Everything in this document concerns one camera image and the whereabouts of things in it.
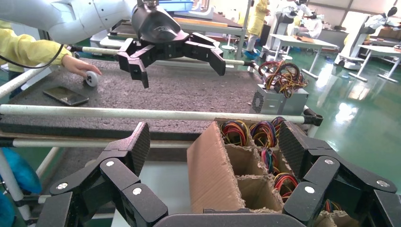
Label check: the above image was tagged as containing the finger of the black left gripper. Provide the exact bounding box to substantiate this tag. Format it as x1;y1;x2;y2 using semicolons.
116;37;166;89
184;32;227;77

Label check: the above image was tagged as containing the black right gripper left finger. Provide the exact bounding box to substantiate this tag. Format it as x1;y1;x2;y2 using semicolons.
36;121;169;227

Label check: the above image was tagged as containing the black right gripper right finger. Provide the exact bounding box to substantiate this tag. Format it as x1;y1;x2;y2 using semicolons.
278;120;401;227

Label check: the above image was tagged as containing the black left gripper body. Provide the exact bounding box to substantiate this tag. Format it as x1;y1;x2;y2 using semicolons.
131;0;191;60

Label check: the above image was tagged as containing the small white round wheel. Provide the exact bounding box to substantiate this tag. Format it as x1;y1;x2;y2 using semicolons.
85;70;99;87

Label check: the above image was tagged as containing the yellow sleeved forearm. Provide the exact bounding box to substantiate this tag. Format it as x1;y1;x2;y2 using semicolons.
0;28;73;68

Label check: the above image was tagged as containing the bare person hand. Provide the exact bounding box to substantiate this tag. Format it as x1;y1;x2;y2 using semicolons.
61;54;103;78

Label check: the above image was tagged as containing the metal workbench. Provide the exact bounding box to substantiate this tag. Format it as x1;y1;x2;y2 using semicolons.
108;9;251;63

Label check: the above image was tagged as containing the blue plastic crate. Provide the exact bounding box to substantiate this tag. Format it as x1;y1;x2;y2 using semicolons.
160;0;195;12

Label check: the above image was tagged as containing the grey felt mat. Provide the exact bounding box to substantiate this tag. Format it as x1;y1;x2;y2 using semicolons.
0;57;267;134

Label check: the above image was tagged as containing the standing person in yellow coat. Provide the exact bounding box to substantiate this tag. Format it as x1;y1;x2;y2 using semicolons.
244;0;271;61

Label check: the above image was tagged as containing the black smartphone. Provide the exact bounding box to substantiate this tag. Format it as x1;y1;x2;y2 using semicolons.
43;86;90;107

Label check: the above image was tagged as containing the white wheeled robot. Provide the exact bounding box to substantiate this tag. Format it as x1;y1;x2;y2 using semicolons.
262;0;325;61
334;6;401;71

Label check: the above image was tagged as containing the white work table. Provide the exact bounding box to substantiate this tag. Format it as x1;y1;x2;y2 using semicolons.
271;33;340;79
349;44;401;84

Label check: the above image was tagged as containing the brown cardboard box with dividers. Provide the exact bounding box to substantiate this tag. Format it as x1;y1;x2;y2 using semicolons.
187;117;358;227

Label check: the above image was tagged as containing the large blue plastic bag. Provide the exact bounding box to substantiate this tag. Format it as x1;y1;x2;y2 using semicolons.
0;147;43;195

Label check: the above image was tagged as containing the small blue plastic bag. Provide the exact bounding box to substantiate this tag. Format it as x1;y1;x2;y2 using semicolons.
0;189;16;227

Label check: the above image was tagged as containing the person in yellow jacket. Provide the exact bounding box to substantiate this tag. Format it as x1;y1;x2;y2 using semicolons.
0;19;26;90

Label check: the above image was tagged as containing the long white rail tube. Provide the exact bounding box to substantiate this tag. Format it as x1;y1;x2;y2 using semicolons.
0;138;195;149
70;45;261;68
0;47;73;100
0;104;309;125

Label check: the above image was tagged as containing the black rail corner connector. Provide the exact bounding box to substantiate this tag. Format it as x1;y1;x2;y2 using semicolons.
303;108;324;127

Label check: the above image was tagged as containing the white frame leg tube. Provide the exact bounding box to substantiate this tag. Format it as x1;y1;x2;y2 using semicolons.
0;148;26;220
36;146;61;179

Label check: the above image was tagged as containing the black camera cable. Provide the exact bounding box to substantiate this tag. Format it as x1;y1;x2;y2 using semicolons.
0;44;65;70

